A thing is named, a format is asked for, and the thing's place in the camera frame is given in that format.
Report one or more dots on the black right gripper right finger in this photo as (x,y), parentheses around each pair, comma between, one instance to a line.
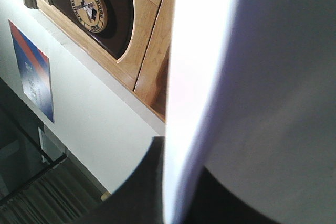
(213,203)

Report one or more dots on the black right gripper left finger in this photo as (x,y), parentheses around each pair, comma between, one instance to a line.
(139,198)

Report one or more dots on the round emblem wooden plaque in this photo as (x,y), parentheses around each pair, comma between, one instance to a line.
(130,39)

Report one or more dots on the blue red wall sign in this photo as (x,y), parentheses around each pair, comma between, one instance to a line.
(34,70)

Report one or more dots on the white paper sheet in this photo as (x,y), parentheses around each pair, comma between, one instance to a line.
(251,97)

